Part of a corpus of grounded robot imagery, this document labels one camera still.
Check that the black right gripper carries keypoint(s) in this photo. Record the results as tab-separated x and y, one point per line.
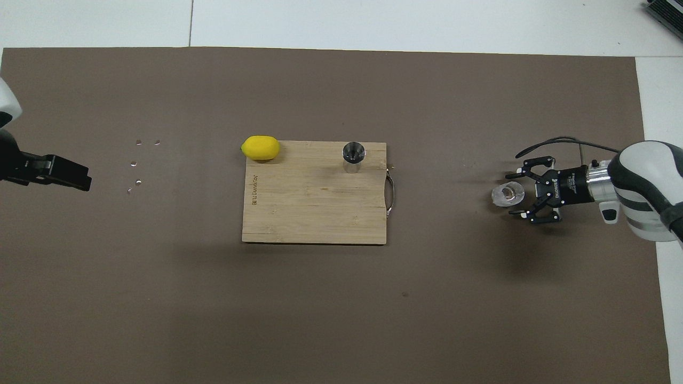
571	186

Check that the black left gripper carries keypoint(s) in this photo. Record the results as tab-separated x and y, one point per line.
26	168

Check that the small clear glass cup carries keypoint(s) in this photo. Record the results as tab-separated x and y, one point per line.
507	194

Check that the steel cocktail jigger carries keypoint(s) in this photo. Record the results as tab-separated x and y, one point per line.
353	154

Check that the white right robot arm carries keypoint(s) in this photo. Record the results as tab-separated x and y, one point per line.
645	181

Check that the yellow lemon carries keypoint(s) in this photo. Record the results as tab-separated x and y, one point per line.
260	148

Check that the grey ribbed metal box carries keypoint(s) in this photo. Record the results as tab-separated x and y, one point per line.
667	10

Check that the bamboo cutting board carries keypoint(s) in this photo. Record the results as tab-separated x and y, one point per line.
315	202

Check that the brown table mat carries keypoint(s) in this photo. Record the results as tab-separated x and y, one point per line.
320	320

